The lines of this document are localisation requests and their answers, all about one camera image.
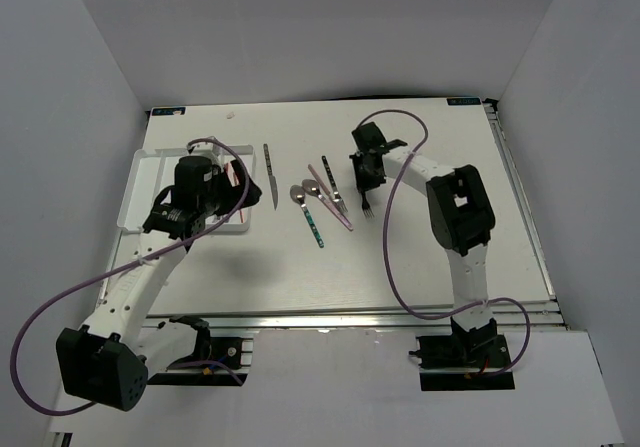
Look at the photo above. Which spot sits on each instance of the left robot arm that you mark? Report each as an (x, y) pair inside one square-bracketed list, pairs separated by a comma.
[(107, 360)]

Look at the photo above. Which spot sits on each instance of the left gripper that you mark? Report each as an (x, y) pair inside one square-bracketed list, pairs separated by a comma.
[(236, 194)]

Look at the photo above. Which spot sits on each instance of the black handled table knife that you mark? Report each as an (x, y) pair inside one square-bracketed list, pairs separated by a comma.
[(271, 177)]

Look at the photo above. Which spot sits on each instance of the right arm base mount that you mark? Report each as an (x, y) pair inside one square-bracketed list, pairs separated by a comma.
[(443, 367)]

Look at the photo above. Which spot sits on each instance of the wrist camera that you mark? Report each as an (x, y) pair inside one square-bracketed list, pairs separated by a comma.
[(204, 149), (369, 129)]

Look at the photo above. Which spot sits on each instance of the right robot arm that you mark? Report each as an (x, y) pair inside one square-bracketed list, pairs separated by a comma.
[(461, 219)]

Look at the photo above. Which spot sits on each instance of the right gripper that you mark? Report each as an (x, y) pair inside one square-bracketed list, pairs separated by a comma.
[(361, 183)]

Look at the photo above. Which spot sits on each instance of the pink handled spoon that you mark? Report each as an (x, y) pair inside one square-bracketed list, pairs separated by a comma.
[(312, 187)]

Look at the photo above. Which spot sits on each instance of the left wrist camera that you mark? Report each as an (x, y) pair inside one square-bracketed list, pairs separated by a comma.
[(204, 149)]

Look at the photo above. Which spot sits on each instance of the white divided plastic tray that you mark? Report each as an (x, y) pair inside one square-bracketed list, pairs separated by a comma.
[(153, 170)]

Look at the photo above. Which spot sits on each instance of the black handled fork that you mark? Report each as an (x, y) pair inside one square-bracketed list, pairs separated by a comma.
[(337, 198)]

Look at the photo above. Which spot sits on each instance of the blue table label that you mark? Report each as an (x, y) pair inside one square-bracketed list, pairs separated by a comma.
[(168, 111), (463, 101)]

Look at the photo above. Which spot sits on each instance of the left blue table label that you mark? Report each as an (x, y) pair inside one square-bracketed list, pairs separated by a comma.
[(168, 111)]

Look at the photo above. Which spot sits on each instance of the teal handled fork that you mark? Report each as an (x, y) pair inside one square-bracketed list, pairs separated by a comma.
[(365, 206)]

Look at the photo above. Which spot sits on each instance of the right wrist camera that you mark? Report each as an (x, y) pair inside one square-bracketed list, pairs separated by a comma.
[(369, 129)]

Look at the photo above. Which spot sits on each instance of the right blue table label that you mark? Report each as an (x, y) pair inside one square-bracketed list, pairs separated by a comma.
[(463, 101)]

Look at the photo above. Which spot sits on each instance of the teal handled spoon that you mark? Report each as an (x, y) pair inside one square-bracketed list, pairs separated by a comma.
[(298, 195)]

